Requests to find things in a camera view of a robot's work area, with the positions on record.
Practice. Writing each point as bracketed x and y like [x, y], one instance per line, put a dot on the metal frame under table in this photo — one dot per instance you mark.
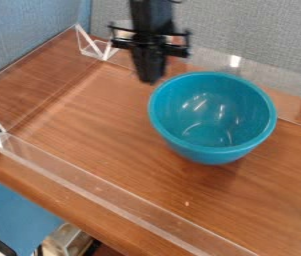
[67, 241]

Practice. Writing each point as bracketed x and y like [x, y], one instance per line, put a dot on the blue plastic bowl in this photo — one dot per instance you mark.
[211, 115]

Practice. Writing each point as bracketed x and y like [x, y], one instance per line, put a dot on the clear acrylic corner bracket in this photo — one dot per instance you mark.
[93, 47]

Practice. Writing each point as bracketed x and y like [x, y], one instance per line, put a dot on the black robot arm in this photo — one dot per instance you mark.
[151, 13]

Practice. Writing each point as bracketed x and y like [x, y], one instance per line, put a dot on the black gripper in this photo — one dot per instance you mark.
[161, 38]

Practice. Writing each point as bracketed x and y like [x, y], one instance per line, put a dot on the clear acrylic front barrier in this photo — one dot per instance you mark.
[113, 214]

